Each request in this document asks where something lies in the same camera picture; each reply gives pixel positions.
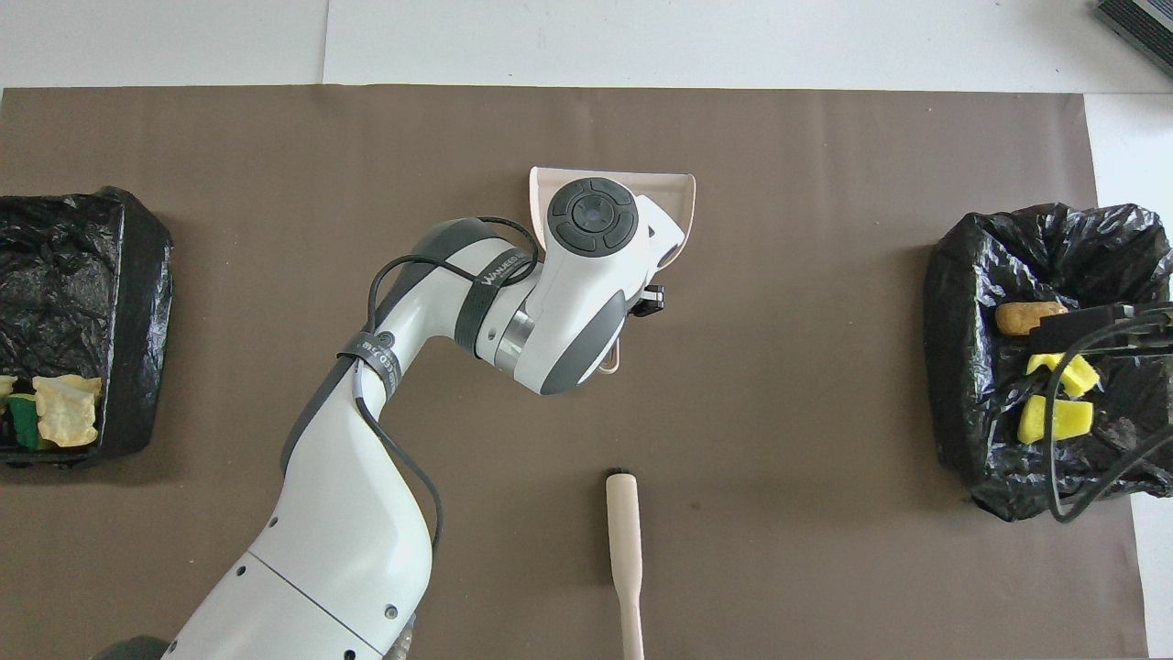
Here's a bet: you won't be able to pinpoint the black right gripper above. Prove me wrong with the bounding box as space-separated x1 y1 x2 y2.
1029 305 1173 355

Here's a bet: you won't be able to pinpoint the brown potato-shaped sponge piece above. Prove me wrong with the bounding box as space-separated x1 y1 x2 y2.
995 302 1069 336

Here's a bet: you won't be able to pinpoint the pale pink plastic dustpan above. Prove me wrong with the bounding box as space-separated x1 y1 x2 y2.
530 166 696 377

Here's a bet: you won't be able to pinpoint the beige hand brush black bristles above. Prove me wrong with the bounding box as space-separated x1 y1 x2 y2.
605 468 645 660

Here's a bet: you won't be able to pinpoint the green and yellow sponge piece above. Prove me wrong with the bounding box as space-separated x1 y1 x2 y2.
5 394 43 450

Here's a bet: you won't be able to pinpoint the bin with crumpled black bag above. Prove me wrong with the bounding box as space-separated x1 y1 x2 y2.
923 202 1173 523

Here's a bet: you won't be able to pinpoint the bin with taut black bag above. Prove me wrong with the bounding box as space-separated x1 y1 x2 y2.
0 187 174 468

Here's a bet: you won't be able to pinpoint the brown paper table mat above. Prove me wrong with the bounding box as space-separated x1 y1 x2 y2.
0 85 1149 660

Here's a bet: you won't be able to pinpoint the dark ridged device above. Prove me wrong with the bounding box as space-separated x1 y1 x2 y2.
1092 0 1173 79

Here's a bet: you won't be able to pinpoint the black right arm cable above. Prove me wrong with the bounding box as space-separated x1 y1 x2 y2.
1047 307 1173 524

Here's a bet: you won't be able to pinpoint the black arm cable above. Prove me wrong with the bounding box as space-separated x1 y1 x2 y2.
353 216 543 562
1047 307 1173 524

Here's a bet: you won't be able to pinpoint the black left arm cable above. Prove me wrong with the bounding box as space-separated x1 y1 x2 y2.
353 216 543 562

